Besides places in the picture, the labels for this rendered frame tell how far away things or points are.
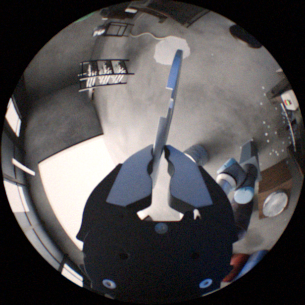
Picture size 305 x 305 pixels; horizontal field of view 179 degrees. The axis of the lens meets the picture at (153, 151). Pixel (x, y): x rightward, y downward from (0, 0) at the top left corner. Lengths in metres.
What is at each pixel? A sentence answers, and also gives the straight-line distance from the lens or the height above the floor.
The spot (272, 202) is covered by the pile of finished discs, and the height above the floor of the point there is 0.39.
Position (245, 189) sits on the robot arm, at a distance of 0.57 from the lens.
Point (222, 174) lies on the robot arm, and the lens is 0.52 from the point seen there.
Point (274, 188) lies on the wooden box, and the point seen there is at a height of 0.35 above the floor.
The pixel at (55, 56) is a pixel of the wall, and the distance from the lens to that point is 6.52.
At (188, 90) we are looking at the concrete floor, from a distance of 1.29.
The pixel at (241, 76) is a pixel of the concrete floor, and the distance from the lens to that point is 1.16.
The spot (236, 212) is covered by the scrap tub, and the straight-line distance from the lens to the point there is 1.25.
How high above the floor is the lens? 1.12
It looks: 35 degrees down
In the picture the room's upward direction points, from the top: 116 degrees counter-clockwise
